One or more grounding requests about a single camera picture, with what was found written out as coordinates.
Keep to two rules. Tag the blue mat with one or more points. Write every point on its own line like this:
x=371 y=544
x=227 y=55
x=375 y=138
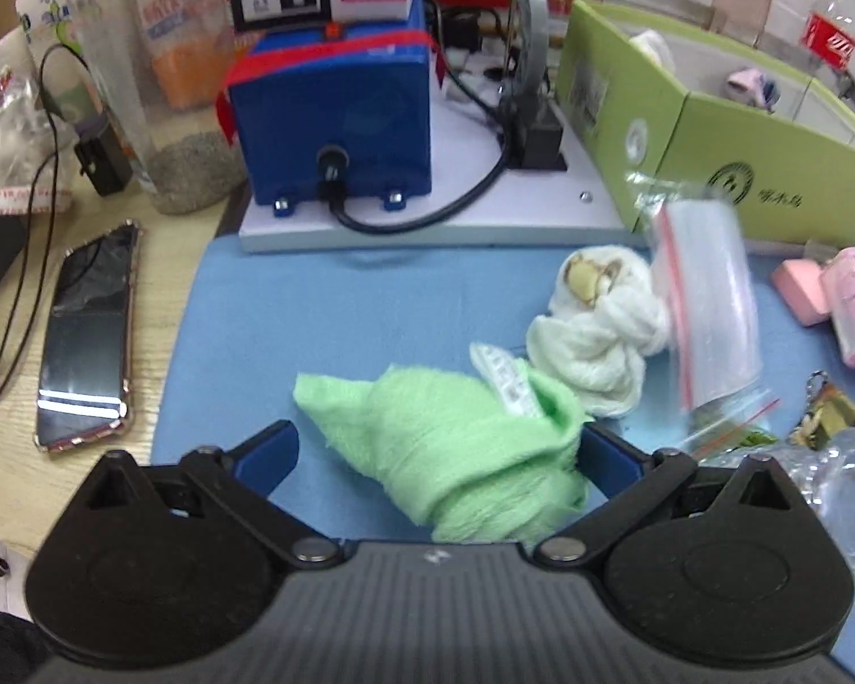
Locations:
x=328 y=313

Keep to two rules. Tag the black power adapter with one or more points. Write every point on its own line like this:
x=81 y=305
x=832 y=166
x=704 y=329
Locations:
x=103 y=160

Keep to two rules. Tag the green cardboard box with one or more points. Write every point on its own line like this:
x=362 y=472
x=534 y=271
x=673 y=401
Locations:
x=741 y=149

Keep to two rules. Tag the smartphone in clear case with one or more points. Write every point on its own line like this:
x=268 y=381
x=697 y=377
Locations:
x=85 y=342

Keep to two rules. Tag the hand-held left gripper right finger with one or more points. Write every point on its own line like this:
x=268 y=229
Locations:
x=609 y=462

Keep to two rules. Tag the white plush toy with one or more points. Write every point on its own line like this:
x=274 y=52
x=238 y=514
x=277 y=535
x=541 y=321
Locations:
x=652 y=50

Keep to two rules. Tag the crumpled clear plastic bag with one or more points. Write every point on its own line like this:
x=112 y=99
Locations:
x=7 y=149

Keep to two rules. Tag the blue sealer machine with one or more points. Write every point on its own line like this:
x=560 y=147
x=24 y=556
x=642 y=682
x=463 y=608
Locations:
x=328 y=114

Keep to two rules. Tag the clear measuring jug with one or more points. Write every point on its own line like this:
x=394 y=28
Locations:
x=178 y=107

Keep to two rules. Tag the soda bottle with red label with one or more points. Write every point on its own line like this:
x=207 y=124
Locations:
x=830 y=28

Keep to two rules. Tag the red tape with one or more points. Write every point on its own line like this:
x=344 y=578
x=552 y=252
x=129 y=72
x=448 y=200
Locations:
x=292 y=60

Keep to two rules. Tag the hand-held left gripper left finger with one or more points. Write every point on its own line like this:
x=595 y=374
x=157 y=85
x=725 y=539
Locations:
x=267 y=459

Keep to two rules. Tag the white towel with duck print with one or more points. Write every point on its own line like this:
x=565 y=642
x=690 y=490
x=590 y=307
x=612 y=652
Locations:
x=591 y=356

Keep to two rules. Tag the green striped bag item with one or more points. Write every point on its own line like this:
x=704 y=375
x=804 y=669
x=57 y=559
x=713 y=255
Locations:
x=826 y=417

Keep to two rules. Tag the green towel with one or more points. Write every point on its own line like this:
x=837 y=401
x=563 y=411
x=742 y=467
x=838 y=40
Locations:
x=456 y=456

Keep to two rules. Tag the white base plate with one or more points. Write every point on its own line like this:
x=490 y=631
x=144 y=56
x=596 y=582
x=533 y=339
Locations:
x=470 y=228

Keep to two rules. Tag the pink block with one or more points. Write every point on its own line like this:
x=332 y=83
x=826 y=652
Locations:
x=801 y=292

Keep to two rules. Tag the clear zip bag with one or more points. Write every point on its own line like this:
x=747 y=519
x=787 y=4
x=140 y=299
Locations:
x=712 y=299

